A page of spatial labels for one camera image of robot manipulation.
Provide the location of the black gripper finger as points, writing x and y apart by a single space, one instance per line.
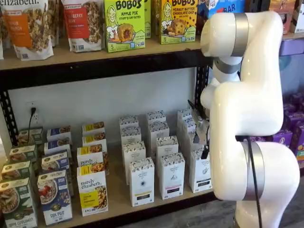
194 109

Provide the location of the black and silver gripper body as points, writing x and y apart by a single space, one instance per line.
202 133

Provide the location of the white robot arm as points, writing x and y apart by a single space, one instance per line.
249 107

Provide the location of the white box with pink strip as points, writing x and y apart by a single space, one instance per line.
158 131
155 116
167 146
172 178

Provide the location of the white box with yellow strip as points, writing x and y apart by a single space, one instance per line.
128 121
142 183
130 135
133 152

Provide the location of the purple snack box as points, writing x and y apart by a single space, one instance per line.
294 118
282 137
298 98
288 108

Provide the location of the yellow Bobo's peanut butter box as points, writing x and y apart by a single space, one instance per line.
178 23

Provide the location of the purple box with orange picture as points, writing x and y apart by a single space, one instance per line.
298 142

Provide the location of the green Bobo's apple pie box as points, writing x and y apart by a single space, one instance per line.
147 21
124 26

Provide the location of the white yellow Purely Elizabeth box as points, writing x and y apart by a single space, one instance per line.
93 139
89 156
93 128
92 192

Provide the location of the wooden shelf board with boxes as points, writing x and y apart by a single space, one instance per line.
116 190

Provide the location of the narrow wooden shelf board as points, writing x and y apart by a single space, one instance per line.
293 36

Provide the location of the wooden shelf board with bags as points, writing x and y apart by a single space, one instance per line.
71 59

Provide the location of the orange brown snack box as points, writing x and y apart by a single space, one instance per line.
288 14

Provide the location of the white snack box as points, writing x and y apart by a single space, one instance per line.
299 21

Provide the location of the blue oatmeal box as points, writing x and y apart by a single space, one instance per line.
54 199
59 133
57 144
54 161

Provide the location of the green oatmeal box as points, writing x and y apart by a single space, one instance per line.
22 154
16 169
16 204
29 136

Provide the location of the granola bag with red label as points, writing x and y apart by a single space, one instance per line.
80 26

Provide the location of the clear granola bag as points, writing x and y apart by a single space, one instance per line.
1 42
54 21

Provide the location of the granola bag with orange label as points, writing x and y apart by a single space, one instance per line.
26 28

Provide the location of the black metal shelf frame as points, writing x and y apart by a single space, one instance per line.
95 76

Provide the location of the dark metal shelf frame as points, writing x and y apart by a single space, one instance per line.
292 47

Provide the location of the white wall outlet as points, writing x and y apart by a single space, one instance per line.
35 117

